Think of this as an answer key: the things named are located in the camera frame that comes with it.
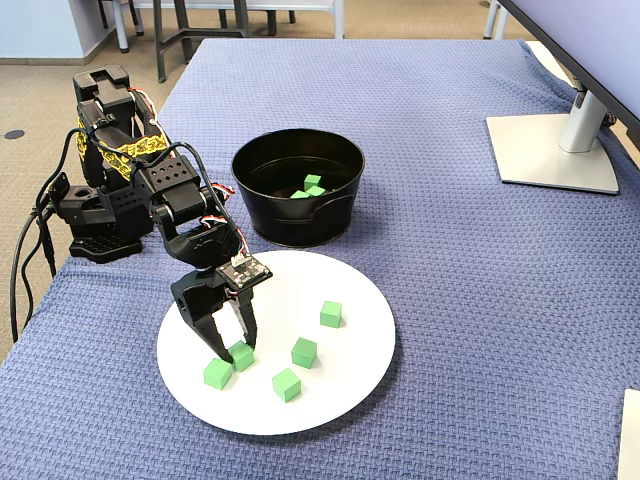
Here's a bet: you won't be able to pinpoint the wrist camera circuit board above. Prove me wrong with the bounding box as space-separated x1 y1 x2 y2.
215 252 275 291

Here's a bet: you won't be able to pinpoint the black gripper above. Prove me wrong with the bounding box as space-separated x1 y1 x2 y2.
170 272 259 365

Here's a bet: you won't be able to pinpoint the computer monitor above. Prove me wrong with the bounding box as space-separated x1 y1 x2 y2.
497 0 640 130

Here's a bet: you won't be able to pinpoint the black metal bucket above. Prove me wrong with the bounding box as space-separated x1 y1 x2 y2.
231 128 366 249

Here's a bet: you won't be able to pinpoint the dark grey table frame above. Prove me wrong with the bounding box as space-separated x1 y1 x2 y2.
152 0 251 85

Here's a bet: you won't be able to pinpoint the blue woven tablecloth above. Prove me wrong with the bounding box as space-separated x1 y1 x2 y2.
0 38 640 480

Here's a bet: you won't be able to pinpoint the black base cable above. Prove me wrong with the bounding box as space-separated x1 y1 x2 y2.
8 209 39 346
19 199 56 321

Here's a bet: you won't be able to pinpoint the dark chair legs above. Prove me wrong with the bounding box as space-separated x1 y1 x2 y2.
97 0 146 37
218 0 297 37

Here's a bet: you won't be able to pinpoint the white flat board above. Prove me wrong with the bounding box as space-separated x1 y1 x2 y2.
618 387 640 480

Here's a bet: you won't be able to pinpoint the white round plate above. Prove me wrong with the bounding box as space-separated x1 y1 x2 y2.
156 249 397 435

